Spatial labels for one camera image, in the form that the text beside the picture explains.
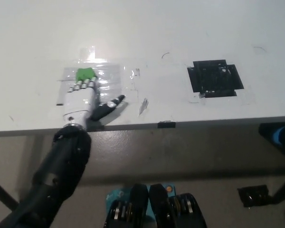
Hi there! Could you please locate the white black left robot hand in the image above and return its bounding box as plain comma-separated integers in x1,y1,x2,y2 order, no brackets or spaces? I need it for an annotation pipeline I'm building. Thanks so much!
62,77,126,130

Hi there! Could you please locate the green foam whiteboard eraser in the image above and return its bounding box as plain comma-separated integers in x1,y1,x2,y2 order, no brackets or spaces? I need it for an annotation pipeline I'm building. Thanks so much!
75,68,97,83

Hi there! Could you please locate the teal tp-link box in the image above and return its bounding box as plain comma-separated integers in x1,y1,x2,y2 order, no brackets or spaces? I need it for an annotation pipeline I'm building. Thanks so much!
105,182,174,228

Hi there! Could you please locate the black tape square patch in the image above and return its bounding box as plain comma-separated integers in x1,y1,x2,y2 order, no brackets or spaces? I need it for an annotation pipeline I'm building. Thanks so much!
187,59,245,98

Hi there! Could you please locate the black block with blue patch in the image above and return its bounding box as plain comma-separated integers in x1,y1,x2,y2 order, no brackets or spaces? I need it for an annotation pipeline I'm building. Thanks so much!
258,122,285,149

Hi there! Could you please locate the black floor plate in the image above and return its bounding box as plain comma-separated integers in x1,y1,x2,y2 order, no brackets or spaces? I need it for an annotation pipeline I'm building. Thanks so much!
237,184,270,208

